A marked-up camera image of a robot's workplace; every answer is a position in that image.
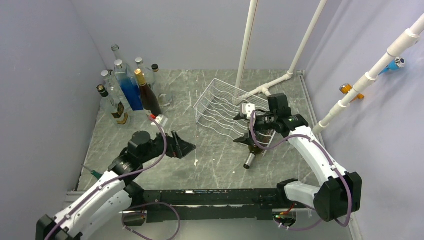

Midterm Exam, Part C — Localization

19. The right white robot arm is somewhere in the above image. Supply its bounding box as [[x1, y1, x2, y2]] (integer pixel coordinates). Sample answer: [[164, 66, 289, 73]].
[[233, 93, 363, 227]]

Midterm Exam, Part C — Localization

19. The white wire wine rack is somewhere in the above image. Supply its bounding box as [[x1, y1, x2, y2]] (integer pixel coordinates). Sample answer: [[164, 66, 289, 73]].
[[193, 78, 269, 140]]

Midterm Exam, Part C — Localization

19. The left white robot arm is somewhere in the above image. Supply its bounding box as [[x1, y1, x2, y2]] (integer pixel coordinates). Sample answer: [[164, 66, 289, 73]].
[[35, 131, 197, 240]]

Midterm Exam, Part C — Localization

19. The clear bottle with orange label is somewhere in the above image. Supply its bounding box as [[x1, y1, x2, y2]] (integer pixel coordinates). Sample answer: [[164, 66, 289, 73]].
[[151, 63, 173, 108]]

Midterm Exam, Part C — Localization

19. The blue plastic bottle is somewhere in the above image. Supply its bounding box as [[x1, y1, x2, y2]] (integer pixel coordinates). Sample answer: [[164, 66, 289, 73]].
[[114, 59, 144, 111]]

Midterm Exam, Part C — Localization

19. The tall clear glass bottle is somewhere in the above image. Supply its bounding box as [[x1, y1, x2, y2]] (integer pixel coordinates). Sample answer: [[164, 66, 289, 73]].
[[111, 44, 124, 65]]

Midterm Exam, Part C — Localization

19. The white pvc pipe frame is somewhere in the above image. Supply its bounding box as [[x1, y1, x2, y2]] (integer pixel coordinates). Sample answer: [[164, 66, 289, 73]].
[[233, 0, 328, 107]]

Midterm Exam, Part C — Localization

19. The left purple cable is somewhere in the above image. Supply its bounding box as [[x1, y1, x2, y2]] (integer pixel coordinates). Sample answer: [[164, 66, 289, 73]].
[[44, 115, 181, 240]]

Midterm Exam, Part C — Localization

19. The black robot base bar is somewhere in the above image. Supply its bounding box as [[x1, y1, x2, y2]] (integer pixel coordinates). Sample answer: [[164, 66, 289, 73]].
[[125, 188, 301, 223]]

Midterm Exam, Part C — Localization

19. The clear bottle with silver cap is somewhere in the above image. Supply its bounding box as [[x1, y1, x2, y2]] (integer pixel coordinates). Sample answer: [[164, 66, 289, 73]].
[[135, 57, 156, 90]]

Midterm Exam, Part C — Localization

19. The dark bottle with gold foil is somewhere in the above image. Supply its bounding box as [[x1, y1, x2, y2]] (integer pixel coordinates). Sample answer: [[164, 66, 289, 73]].
[[134, 68, 163, 117]]

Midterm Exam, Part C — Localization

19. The blue wall fixture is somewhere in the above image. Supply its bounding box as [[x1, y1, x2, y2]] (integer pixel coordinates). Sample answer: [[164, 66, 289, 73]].
[[378, 56, 406, 75]]

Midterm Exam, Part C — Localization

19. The purple cable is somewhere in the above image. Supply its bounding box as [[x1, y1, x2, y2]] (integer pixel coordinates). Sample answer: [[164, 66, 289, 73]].
[[248, 110, 353, 232], [44, 115, 181, 240]]

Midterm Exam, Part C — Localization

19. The white pvc pipe right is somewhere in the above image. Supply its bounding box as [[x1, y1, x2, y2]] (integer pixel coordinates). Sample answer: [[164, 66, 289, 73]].
[[312, 15, 424, 135]]

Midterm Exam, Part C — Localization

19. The green bottle with silver foil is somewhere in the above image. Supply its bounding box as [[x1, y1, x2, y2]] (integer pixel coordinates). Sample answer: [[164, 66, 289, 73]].
[[243, 130, 273, 170]]

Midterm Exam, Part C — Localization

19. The green handled screwdriver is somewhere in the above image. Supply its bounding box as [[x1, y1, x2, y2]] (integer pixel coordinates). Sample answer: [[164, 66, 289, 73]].
[[82, 165, 103, 180]]

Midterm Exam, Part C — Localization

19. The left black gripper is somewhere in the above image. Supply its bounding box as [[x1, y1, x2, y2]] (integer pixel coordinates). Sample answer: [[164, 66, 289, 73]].
[[140, 127, 196, 164]]

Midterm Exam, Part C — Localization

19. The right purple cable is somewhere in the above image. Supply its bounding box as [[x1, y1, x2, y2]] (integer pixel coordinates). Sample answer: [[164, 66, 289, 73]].
[[248, 110, 353, 232]]

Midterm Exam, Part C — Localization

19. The orange wall fixture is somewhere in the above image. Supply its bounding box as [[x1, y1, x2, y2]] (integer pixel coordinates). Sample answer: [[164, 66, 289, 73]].
[[339, 83, 365, 102]]

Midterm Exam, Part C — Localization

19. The bottle with black cap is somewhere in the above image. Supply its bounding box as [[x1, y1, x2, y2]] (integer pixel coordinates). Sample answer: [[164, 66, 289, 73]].
[[96, 84, 130, 126]]

